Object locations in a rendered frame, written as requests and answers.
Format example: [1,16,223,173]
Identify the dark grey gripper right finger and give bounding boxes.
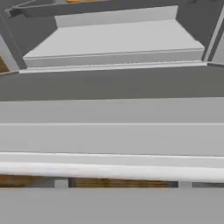
[170,180,224,188]

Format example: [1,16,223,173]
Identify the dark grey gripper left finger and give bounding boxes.
[30,176,77,188]

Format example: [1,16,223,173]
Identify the grey toaster oven door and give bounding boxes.
[0,62,224,172]

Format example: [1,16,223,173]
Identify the light grey toaster oven tray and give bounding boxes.
[22,18,206,69]

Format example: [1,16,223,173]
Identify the dark grey toaster oven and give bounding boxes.
[0,0,224,74]

